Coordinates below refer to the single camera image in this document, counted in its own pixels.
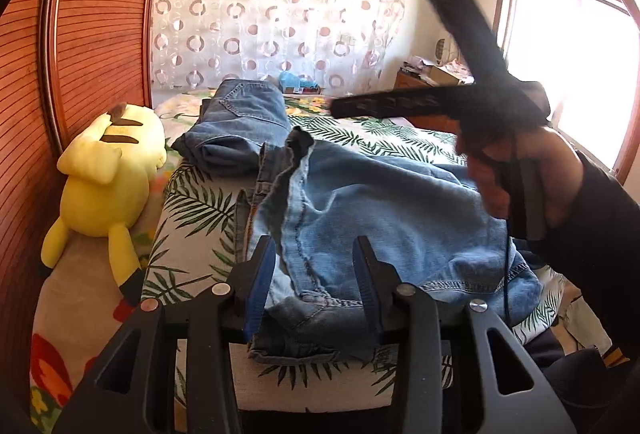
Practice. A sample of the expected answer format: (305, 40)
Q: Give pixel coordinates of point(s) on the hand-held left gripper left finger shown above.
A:
(257, 299)

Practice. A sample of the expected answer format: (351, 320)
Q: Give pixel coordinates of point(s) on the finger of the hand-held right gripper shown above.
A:
(465, 24)
(400, 103)

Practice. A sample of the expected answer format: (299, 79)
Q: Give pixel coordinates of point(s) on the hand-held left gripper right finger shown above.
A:
(367, 299)

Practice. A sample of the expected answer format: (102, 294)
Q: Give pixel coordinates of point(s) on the light blue denim pants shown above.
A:
(390, 214)

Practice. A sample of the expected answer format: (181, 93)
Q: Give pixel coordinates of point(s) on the dark blue denim pants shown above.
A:
(240, 119)

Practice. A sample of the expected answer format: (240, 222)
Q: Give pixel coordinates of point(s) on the person's right hand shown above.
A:
(492, 186)

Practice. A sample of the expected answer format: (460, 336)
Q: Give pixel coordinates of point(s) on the long wooden cabinet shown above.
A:
(415, 82)

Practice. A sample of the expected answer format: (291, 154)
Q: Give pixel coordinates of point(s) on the small fan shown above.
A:
(441, 52)

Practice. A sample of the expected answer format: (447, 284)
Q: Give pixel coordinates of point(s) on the stack of papers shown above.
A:
(415, 65)

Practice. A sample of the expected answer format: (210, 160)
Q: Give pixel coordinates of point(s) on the open cardboard box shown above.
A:
(450, 74)

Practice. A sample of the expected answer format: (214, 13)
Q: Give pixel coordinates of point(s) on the small cardboard box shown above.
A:
(306, 89)

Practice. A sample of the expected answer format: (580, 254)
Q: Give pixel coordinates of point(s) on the wooden framed window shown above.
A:
(565, 39)

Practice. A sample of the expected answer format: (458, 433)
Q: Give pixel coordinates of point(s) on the blue plastic bag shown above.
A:
(292, 80)

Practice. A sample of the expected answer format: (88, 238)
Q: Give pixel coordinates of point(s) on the sheer circle pattern curtain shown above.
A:
(275, 14)

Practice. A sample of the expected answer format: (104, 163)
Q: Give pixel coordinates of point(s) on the floral bed sheet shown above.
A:
(75, 314)

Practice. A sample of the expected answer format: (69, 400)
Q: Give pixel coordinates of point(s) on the yellow plush toy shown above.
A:
(110, 169)

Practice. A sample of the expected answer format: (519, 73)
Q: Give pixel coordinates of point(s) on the person's dark clothing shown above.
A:
(600, 396)

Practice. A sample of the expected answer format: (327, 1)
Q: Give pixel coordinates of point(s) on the wooden slatted wardrobe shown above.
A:
(90, 39)

